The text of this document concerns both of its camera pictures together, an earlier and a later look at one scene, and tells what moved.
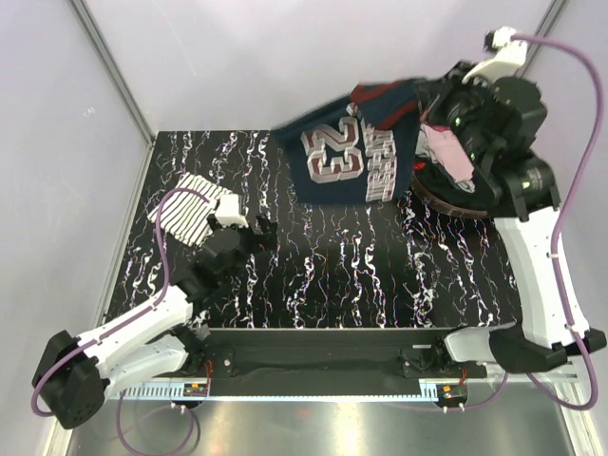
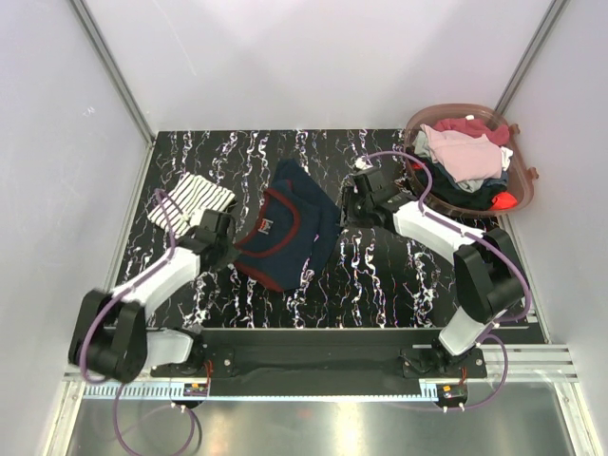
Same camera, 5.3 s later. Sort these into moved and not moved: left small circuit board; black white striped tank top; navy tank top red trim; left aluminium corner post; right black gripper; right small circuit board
Moved: right black gripper; navy tank top red trim
Not moved: black white striped tank top; right small circuit board; left aluminium corner post; left small circuit board
